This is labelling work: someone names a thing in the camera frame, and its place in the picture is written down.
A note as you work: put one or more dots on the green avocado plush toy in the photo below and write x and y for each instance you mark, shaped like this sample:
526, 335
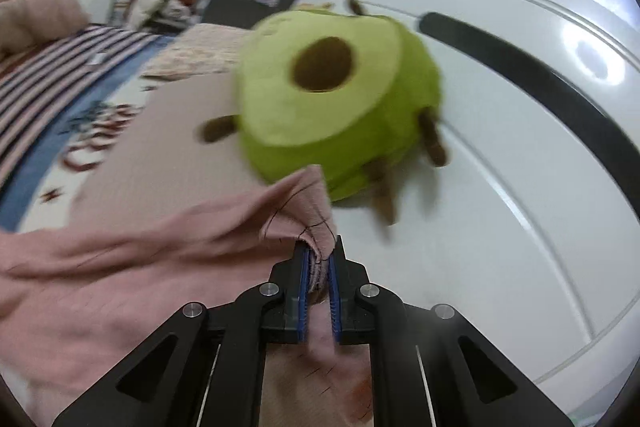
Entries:
320, 107

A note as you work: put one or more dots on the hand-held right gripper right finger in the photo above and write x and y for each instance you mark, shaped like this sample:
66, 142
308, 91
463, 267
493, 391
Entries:
334, 292

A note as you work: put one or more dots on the striped blanket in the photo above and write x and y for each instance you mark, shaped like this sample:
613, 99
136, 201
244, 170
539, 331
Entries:
55, 82

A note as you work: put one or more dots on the pink pants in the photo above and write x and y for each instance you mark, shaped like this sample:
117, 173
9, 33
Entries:
125, 277

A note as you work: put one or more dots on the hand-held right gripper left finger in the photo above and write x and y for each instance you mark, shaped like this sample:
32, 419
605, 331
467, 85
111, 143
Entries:
302, 287

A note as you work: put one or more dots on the beige lace cloth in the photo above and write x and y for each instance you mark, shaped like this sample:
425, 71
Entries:
200, 52

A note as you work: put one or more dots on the beige plush pillow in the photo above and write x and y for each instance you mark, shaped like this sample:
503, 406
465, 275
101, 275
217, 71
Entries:
30, 14

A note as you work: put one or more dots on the printed bed sheet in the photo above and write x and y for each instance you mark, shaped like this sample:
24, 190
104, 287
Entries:
75, 147

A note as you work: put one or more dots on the white wardrobe door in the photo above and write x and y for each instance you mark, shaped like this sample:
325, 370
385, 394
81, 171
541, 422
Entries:
500, 132

